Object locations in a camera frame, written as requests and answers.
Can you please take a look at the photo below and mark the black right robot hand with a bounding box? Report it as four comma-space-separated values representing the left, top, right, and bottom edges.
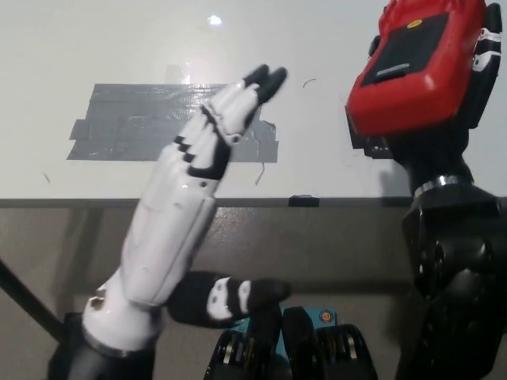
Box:
368, 2, 504, 195

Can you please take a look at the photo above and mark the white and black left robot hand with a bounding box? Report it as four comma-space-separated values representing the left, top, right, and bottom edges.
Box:
81, 65, 293, 352

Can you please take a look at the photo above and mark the red and black digital multimeter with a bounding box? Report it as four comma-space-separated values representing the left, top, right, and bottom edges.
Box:
344, 0, 488, 138

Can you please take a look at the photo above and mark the black ribbed robot body block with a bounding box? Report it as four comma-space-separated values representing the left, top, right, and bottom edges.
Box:
204, 304, 284, 380
281, 306, 377, 380

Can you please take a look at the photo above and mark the teal robot body box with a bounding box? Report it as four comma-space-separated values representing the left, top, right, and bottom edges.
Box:
229, 306, 337, 349

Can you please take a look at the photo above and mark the black tape patch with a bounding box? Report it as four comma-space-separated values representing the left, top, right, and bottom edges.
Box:
348, 118, 397, 160

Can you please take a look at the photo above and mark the small black tape strip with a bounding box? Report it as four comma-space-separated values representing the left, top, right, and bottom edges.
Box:
288, 194, 320, 207

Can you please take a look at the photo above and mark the black diagonal table leg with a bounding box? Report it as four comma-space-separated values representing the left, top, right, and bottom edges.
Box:
0, 256, 67, 337

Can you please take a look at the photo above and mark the large grey duct tape patch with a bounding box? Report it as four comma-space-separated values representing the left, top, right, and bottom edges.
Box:
65, 82, 278, 163

